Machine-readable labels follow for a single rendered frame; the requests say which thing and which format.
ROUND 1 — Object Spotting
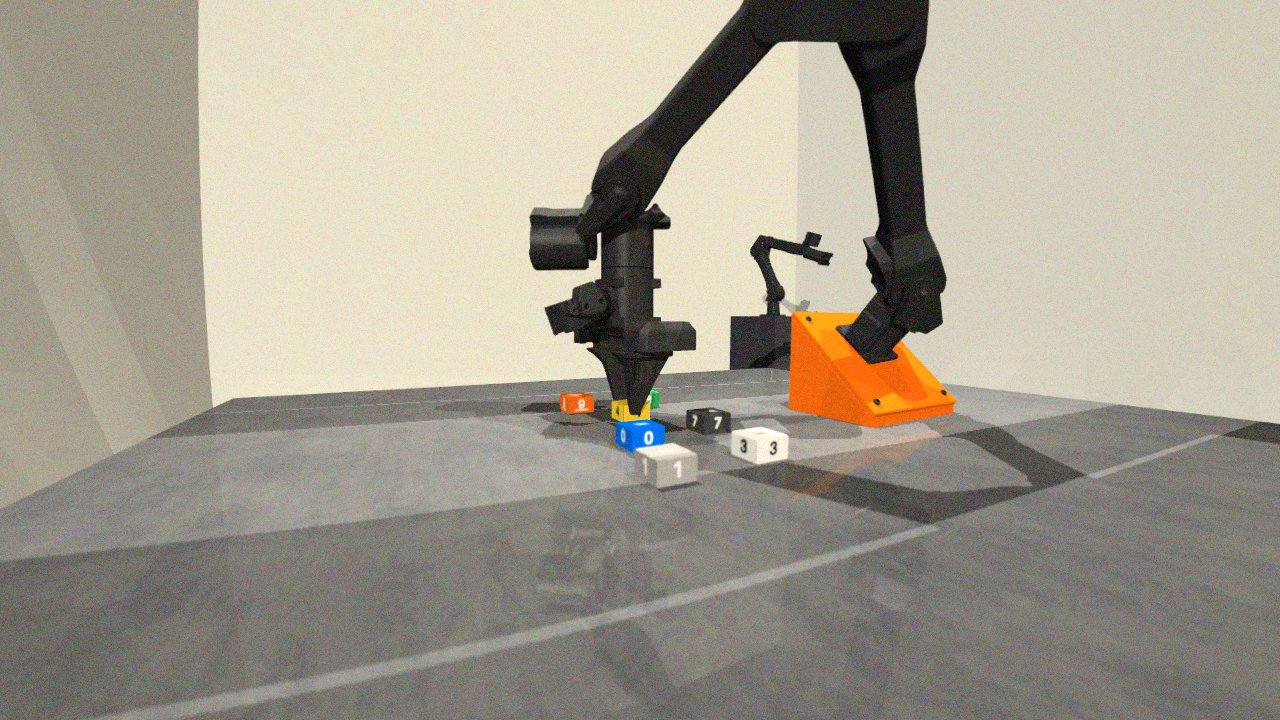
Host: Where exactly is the yellow block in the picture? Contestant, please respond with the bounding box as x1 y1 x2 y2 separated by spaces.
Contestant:
612 400 650 421

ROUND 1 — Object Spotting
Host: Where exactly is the blue block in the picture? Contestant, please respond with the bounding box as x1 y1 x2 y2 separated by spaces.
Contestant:
616 419 666 454

